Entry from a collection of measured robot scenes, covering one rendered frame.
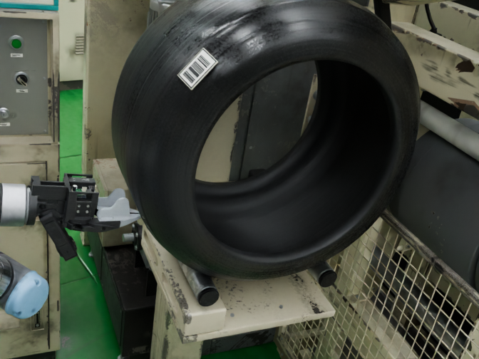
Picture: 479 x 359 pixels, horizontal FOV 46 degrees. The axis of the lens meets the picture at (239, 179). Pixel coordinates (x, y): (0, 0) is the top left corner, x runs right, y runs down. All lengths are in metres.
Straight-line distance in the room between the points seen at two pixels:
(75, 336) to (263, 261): 1.34
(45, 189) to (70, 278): 1.60
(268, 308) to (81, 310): 1.28
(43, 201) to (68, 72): 3.56
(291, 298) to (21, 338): 1.07
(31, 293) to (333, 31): 0.65
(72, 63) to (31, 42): 2.93
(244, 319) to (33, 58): 0.90
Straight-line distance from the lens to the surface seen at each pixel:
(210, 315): 1.18
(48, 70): 1.67
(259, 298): 1.32
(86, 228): 1.06
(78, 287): 2.56
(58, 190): 1.04
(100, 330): 2.37
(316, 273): 1.26
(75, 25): 4.49
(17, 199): 1.03
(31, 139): 1.72
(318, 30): 0.95
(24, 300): 0.97
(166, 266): 1.27
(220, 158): 1.42
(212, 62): 0.89
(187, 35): 0.96
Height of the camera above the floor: 1.64
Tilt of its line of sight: 28 degrees down
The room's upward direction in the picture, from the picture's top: 10 degrees clockwise
